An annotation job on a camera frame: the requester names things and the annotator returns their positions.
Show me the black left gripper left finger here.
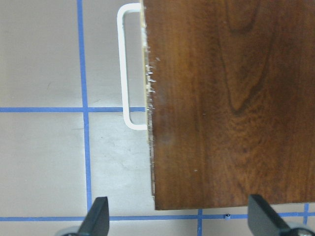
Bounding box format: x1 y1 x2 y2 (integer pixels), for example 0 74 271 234
77 197 110 236

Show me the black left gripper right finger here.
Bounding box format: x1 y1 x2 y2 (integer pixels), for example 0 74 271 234
248 194 290 236

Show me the white metal drawer handle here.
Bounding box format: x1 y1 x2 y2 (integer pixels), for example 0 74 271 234
117 3 147 131

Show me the dark wooden drawer cabinet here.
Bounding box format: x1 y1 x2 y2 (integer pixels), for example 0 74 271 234
143 0 315 210

